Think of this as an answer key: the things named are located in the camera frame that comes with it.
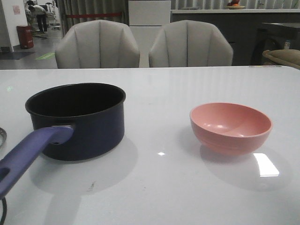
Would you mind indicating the dark blue saucepan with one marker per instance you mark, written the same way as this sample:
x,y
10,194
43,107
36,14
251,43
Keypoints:
x,y
71,122

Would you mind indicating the red trash bin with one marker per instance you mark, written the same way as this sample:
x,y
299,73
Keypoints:
x,y
25,36

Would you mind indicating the fruit plate on counter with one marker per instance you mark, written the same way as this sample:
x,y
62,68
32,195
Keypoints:
x,y
234,4

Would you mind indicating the white cabinet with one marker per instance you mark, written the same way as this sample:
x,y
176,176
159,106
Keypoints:
x,y
145,19

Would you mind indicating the person in background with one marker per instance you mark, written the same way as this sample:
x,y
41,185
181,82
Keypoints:
x,y
40,14

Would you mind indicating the glass lid with blue knob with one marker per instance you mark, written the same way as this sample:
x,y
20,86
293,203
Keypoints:
x,y
3,137

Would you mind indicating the red barrier belt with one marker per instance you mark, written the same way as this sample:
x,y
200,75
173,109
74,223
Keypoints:
x,y
95,15

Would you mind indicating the dark grey counter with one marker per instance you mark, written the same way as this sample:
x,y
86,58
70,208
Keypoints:
x,y
239,26

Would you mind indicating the grey upholstered chair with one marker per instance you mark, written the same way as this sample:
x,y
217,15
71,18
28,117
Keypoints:
x,y
98,44
189,43

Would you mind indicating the right grey upholstered chair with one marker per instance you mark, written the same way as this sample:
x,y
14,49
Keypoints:
x,y
189,43

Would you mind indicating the pink plastic bowl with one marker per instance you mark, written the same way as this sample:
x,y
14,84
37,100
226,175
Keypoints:
x,y
230,129

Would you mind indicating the beige cushion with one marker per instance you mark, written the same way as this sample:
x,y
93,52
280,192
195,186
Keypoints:
x,y
283,57

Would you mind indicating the left grey upholstered chair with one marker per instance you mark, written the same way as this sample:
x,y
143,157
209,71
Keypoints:
x,y
98,44

